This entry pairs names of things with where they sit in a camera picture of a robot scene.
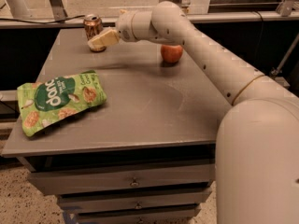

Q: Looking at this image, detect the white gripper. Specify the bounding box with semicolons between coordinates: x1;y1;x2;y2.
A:
88;10;153;49

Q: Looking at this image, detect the orange soda can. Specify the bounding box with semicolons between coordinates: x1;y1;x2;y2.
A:
83;14;106;52

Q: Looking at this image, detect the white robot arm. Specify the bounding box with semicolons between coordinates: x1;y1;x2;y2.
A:
88;1;299;224

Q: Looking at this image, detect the red apple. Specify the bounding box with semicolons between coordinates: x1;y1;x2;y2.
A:
161;45;183;63

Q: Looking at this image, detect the green snack bag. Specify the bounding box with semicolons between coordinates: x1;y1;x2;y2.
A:
17;70;107;137

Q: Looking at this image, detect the white pipe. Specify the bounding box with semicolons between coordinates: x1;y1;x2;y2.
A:
5;0;31;19

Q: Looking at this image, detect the top grey drawer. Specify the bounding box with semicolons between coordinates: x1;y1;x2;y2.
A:
28;163;215;195

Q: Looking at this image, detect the grey drawer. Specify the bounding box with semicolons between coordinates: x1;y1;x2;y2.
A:
58;184;211;214
28;163;215;195
77;204;200;224

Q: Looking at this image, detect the middle grey drawer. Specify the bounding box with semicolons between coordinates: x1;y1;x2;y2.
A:
58;184;211;214

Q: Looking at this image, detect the bottom grey drawer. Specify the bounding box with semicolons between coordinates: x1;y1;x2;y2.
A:
77;204;200;224

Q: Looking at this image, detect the metal bracket left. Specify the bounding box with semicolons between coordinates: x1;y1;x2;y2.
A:
49;0;67;21

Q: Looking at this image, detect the black cable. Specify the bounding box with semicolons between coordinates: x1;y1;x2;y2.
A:
0;14;86;25

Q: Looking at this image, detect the grey metal rail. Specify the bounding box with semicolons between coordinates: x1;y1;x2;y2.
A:
0;10;299;30

